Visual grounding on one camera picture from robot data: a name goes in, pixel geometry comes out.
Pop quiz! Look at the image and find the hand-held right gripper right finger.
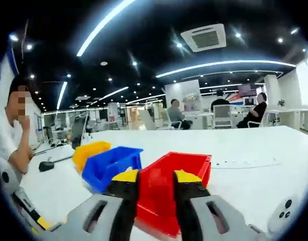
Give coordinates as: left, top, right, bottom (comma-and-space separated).
173, 169, 249, 241

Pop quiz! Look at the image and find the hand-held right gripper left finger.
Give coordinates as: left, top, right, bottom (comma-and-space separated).
67, 169, 141, 241

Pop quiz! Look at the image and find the red plastic bin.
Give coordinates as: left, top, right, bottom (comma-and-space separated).
135, 151, 213, 238

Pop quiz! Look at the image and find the blue plastic bin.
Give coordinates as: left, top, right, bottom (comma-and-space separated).
82, 146, 144, 195

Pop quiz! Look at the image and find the yellow plastic bin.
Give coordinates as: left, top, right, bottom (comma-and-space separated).
72, 141, 113, 174

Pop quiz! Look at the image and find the black computer mouse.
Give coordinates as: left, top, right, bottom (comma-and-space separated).
38, 161, 55, 173

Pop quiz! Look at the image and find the white office chair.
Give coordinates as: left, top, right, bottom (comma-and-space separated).
138, 110, 155, 130
213, 104, 233, 130
163, 110, 182, 130
247, 114, 267, 129

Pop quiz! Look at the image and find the silver laptop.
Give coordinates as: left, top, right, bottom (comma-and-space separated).
33, 111, 91, 164

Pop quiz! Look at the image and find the white game controller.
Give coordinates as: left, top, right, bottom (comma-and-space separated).
267, 197, 302, 233

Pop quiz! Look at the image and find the short ceiling light strip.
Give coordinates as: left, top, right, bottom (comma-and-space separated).
56, 81, 68, 110

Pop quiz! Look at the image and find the curved ceiling light strip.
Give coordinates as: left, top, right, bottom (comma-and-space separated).
155, 59, 297, 79

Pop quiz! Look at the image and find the ceiling air conditioner vent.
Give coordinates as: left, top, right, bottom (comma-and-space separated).
180, 23, 227, 53

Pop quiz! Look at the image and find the long ceiling light strip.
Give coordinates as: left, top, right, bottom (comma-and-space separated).
76, 0, 137, 57

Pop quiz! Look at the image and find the wall screen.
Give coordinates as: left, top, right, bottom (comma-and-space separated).
238, 84, 258, 97

